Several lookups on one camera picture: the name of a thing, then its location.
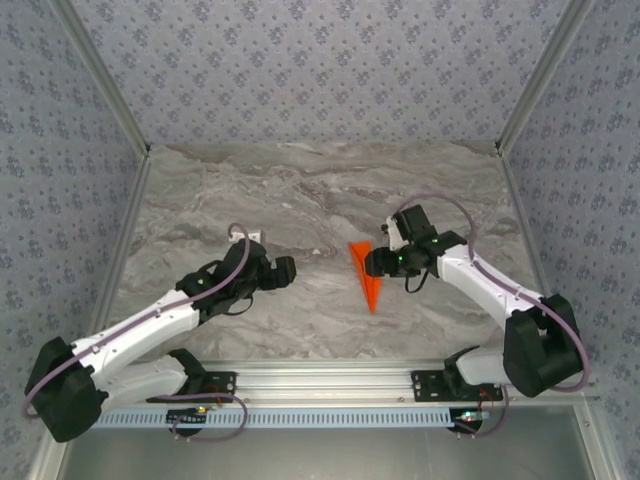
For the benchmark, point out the orange paper sheet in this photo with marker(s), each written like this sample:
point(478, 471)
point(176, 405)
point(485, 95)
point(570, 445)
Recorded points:
point(372, 292)

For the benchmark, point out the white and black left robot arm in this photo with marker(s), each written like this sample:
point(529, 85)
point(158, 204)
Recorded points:
point(145, 325)

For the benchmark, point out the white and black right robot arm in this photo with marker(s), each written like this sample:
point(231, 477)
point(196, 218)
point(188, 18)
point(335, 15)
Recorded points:
point(475, 280)

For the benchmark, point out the grey metal sheet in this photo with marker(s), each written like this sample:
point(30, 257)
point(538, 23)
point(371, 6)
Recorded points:
point(325, 455)

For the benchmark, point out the small black circuit board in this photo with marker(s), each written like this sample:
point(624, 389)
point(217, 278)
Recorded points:
point(467, 416)
point(187, 416)

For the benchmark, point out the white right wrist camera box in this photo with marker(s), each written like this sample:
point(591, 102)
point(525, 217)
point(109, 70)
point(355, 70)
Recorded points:
point(391, 237)

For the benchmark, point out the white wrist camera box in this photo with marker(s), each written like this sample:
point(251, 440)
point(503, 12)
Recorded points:
point(391, 237)
point(254, 236)

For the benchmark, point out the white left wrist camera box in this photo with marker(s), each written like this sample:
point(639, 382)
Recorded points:
point(254, 236)

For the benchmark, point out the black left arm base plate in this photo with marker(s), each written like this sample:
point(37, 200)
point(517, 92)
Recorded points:
point(225, 389)

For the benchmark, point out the aluminium mounting rail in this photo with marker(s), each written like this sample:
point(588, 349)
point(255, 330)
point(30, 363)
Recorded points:
point(325, 382)

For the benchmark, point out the aluminium table side rail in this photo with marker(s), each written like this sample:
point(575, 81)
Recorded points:
point(530, 225)
point(120, 250)

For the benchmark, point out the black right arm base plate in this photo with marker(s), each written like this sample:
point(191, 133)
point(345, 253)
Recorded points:
point(425, 389)

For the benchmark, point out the aluminium corner post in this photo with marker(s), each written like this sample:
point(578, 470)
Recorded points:
point(545, 75)
point(100, 75)

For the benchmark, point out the aluminium frame bar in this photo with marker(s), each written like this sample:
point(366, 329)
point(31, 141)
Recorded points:
point(45, 462)
point(597, 450)

